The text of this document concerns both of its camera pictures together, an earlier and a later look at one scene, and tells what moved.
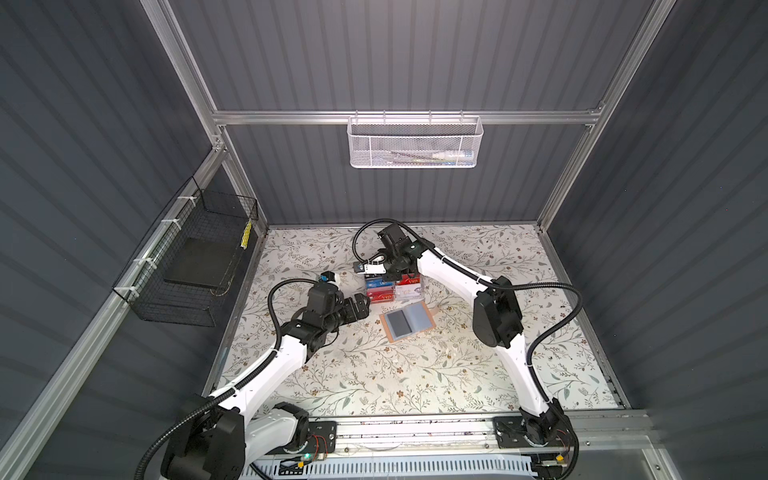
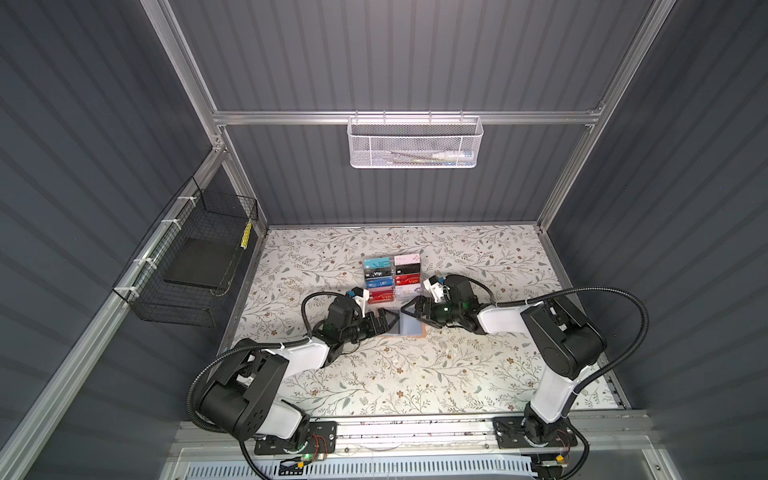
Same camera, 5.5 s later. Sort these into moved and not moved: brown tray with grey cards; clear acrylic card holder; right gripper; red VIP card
Moved: right gripper
Not moved: clear acrylic card holder; red VIP card; brown tray with grey cards
